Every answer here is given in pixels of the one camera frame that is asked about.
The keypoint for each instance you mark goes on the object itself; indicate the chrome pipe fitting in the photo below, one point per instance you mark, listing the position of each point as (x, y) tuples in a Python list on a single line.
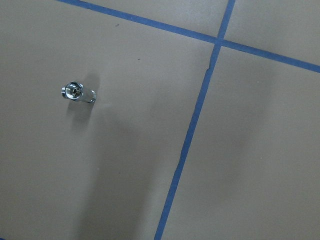
[(77, 92)]

